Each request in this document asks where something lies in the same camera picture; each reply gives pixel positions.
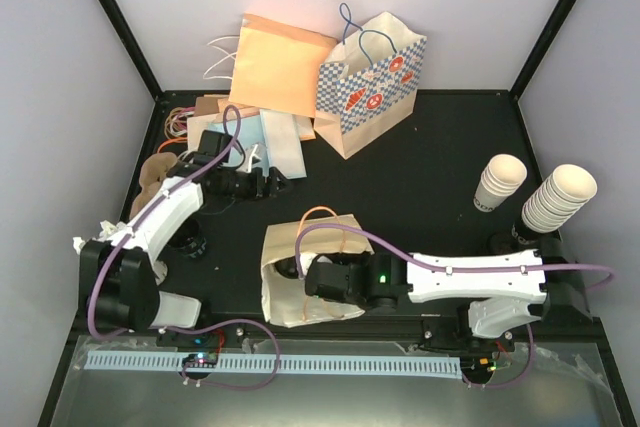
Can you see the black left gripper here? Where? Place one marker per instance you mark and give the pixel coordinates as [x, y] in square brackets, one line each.
[259, 191]

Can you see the beige kraft paper bag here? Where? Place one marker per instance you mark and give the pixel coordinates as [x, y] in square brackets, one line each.
[284, 301]

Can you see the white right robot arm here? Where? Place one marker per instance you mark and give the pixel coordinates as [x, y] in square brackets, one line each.
[495, 293]

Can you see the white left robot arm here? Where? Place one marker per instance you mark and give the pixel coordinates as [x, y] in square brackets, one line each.
[117, 282]

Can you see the light blue paper bag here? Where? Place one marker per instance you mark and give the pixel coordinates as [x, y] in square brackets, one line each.
[278, 132]

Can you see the flat brown paper bags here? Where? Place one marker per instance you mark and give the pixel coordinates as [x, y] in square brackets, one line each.
[184, 125]

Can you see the black cup with white print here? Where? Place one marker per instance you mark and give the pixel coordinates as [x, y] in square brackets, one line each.
[189, 240]

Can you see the orange paper bag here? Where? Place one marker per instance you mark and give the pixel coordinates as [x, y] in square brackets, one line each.
[277, 66]

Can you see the brown pulp carrier stack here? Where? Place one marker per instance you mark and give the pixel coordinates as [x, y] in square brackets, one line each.
[152, 174]

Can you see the blue checkered paper bag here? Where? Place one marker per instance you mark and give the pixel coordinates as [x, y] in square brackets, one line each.
[368, 83]

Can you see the short white cup stack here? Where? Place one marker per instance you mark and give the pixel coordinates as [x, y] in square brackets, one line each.
[501, 178]

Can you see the black cup lid stack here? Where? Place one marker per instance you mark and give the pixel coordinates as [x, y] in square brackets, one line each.
[501, 243]

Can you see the tall white cup stack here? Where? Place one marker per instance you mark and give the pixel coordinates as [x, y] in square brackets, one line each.
[561, 195]

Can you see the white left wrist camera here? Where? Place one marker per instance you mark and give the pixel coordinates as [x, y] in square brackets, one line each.
[255, 155]

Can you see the light blue cable duct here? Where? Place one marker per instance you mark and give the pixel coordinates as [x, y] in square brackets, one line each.
[233, 363]

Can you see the black frame post left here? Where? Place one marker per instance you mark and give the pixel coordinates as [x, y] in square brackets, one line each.
[126, 36]

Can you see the black frame post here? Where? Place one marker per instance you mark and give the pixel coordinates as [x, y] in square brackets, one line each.
[126, 36]
[551, 29]

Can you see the black frame post right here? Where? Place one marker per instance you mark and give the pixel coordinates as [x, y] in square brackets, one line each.
[551, 29]

